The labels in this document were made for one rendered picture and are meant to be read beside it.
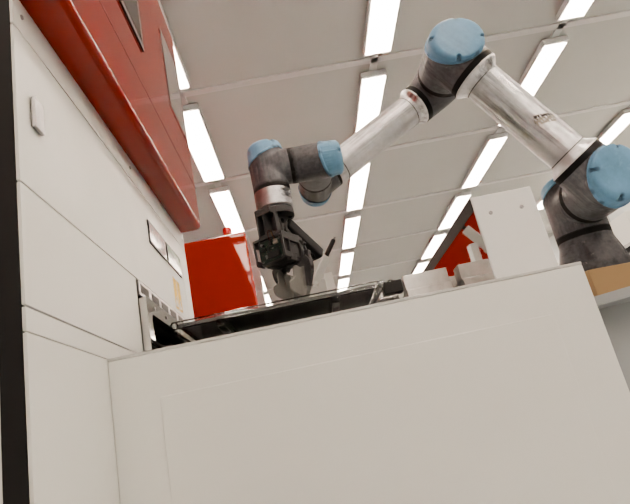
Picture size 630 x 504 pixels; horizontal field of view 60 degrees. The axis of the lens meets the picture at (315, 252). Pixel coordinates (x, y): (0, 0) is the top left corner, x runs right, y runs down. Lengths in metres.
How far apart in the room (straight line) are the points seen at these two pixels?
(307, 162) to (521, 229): 0.47
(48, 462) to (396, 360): 0.39
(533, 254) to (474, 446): 0.29
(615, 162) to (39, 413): 1.06
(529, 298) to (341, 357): 0.25
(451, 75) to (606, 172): 0.37
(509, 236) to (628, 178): 0.43
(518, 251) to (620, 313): 0.47
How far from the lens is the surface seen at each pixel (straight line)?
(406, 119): 1.34
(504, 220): 0.86
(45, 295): 0.62
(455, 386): 0.72
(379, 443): 0.70
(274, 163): 1.13
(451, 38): 1.27
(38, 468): 0.56
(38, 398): 0.58
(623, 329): 1.28
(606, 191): 1.20
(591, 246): 1.31
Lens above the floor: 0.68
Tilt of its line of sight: 18 degrees up
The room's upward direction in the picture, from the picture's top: 12 degrees counter-clockwise
